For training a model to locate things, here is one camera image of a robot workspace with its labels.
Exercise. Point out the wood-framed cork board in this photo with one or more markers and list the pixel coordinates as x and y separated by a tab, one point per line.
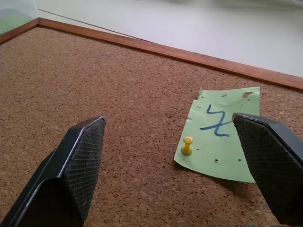
132	113

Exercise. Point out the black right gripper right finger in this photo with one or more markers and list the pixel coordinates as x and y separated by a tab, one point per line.
270	156

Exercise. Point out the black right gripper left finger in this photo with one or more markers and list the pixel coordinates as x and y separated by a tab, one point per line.
71	165

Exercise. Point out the yellow pushpin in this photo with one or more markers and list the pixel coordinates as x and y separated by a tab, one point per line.
187	146

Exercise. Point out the green paper note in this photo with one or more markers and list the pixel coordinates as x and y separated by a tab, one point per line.
217	146

